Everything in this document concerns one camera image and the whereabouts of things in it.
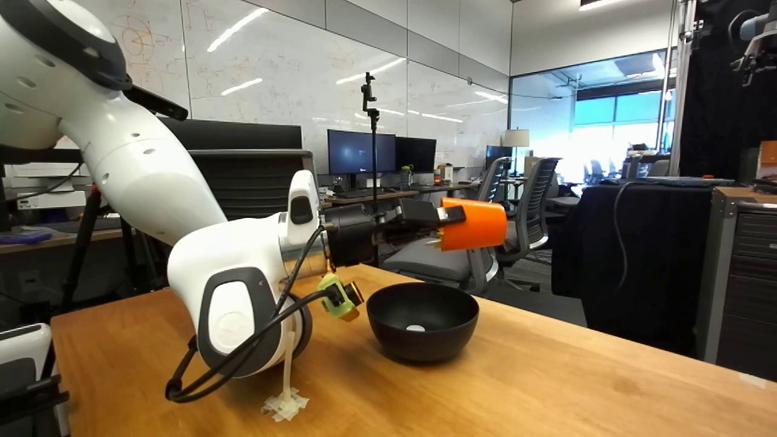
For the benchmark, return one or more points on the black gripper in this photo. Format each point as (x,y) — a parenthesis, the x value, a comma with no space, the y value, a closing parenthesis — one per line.
(356,233)

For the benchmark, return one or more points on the orange plastic cup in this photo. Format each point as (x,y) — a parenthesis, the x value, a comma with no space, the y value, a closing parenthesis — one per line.
(480,223)

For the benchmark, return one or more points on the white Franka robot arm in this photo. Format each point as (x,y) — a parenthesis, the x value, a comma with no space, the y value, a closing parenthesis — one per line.
(123,162)

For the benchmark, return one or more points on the black bowl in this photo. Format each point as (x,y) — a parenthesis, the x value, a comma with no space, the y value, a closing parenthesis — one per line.
(421,324)

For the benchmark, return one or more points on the grey seat office chair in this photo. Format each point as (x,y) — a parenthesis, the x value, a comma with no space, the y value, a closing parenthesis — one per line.
(438,261)

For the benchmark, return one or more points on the dark narrow monitor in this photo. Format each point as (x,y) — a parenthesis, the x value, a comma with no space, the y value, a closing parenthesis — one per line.
(416,153)

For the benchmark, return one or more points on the wide lit monitor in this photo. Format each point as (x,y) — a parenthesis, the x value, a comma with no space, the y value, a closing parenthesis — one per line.
(359,152)

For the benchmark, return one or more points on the black mesh office chair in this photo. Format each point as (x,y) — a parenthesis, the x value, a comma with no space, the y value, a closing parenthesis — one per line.
(531,202)

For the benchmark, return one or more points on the white table lamp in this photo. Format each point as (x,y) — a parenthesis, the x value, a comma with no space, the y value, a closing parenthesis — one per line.
(516,137)

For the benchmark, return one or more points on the black shelf unit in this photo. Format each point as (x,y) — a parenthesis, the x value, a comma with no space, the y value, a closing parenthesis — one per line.
(243,162)

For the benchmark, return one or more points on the white taped clear stick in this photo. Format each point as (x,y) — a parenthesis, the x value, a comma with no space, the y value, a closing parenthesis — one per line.
(284,403)

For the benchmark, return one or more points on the black cabinet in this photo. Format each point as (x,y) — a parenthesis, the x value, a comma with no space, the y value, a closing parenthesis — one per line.
(656,257)

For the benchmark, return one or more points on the grey metal drawer cabinet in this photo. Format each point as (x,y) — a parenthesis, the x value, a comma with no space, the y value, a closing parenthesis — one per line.
(743,283)

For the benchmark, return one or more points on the black backdrop panel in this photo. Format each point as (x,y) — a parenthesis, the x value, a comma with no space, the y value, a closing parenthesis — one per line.
(730,98)

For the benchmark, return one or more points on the brown wooden box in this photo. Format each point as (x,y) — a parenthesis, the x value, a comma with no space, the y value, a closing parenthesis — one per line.
(767,162)

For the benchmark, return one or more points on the white black device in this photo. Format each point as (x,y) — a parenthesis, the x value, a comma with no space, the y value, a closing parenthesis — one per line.
(26,364)

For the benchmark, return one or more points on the black camera stand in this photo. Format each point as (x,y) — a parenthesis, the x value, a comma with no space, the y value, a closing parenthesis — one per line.
(370,146)

